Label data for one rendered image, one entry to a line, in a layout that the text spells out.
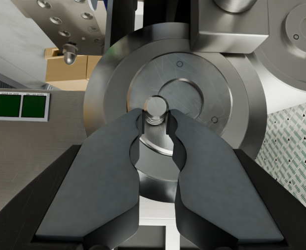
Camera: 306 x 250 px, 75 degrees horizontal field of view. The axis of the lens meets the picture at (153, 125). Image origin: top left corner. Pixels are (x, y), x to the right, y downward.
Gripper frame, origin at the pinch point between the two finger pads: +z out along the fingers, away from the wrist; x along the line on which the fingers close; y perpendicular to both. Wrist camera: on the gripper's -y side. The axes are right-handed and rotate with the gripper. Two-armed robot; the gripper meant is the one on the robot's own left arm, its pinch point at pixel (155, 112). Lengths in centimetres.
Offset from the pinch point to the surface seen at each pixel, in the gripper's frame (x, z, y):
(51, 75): -124, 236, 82
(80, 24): -15.0, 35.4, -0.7
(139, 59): -1.3, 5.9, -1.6
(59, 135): -21.6, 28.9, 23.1
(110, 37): -4.2, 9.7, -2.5
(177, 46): 1.7, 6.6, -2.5
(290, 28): 11.7, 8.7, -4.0
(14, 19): -138, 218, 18
